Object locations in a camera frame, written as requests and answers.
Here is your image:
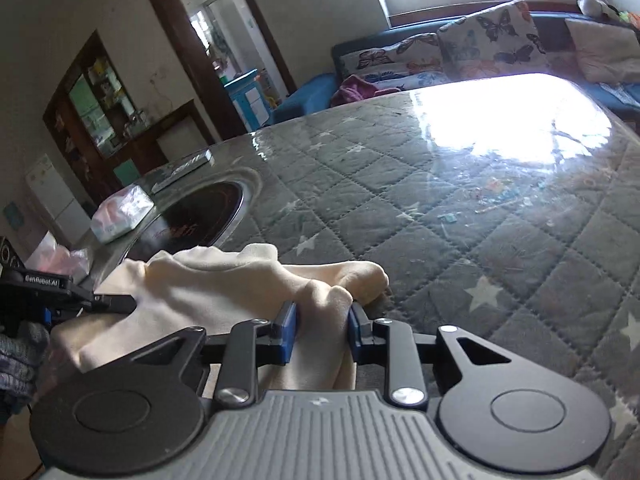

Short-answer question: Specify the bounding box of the butterfly cushion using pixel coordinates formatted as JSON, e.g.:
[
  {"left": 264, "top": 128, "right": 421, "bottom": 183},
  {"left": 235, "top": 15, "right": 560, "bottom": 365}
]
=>
[
  {"left": 340, "top": 32, "right": 451, "bottom": 91},
  {"left": 437, "top": 0, "right": 550, "bottom": 80}
]

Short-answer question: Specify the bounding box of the opened pink tissue pack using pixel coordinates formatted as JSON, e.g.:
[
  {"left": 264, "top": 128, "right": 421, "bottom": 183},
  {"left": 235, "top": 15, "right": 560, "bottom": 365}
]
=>
[{"left": 25, "top": 232, "right": 93, "bottom": 284}]

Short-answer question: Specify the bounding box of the left gloved hand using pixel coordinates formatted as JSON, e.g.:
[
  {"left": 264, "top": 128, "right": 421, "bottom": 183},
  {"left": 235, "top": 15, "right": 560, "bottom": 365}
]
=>
[{"left": 1, "top": 322, "right": 50, "bottom": 426}]

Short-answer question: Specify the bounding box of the pink white tissue pack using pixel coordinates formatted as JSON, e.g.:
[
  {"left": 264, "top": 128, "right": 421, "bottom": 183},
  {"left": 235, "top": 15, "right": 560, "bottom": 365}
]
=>
[{"left": 90, "top": 184, "right": 154, "bottom": 244}]

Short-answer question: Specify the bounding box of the grey remote control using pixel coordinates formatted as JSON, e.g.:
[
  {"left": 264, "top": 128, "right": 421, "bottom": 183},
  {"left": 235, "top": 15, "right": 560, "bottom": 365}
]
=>
[{"left": 151, "top": 150, "right": 214, "bottom": 195}]

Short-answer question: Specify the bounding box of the magenta cloth on sofa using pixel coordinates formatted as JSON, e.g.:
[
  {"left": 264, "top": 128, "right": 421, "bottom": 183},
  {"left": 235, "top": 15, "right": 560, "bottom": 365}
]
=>
[{"left": 330, "top": 75, "right": 400, "bottom": 107}]

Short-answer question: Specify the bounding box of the cream sweatshirt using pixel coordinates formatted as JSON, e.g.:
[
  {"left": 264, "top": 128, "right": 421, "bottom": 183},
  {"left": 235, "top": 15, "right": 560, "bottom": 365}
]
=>
[{"left": 48, "top": 244, "right": 388, "bottom": 390}]

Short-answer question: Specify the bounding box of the grey plain cushion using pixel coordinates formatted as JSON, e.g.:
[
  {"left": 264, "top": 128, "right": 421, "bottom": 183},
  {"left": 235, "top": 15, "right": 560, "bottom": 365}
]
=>
[{"left": 565, "top": 18, "right": 640, "bottom": 84}]

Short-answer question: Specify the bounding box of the white refrigerator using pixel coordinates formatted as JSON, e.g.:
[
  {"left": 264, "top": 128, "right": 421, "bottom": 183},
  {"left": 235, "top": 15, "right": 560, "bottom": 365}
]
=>
[{"left": 25, "top": 154, "right": 90, "bottom": 245}]

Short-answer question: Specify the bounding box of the black induction cooktop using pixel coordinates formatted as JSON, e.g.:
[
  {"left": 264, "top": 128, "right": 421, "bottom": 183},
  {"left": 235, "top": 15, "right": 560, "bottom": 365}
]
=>
[{"left": 122, "top": 182, "right": 243, "bottom": 262}]

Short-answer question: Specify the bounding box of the left butterfly cushion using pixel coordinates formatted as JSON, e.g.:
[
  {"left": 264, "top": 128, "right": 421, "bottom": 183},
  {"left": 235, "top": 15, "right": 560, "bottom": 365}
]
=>
[{"left": 340, "top": 32, "right": 451, "bottom": 91}]

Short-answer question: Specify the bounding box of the dark wooden sideboard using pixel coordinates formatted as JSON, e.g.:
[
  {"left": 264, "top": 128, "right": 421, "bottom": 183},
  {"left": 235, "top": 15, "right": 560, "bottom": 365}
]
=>
[{"left": 105, "top": 100, "right": 216, "bottom": 190}]

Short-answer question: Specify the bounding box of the right butterfly cushion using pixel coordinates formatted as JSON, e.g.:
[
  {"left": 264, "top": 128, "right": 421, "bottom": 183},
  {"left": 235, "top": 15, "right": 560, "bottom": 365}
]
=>
[{"left": 437, "top": 0, "right": 550, "bottom": 80}]

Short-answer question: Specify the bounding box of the blue corner sofa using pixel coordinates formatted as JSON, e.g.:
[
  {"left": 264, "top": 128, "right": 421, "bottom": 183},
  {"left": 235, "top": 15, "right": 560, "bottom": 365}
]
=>
[{"left": 269, "top": 8, "right": 640, "bottom": 126}]

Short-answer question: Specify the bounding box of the panda plush toy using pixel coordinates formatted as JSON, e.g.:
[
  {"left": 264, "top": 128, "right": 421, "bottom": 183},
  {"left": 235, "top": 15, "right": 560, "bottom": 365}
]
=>
[{"left": 576, "top": 0, "right": 620, "bottom": 20}]

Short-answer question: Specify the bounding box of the blue white cabinet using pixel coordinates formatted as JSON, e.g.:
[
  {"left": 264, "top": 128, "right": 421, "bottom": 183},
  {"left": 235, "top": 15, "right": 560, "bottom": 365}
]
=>
[{"left": 224, "top": 70, "right": 271, "bottom": 132}]

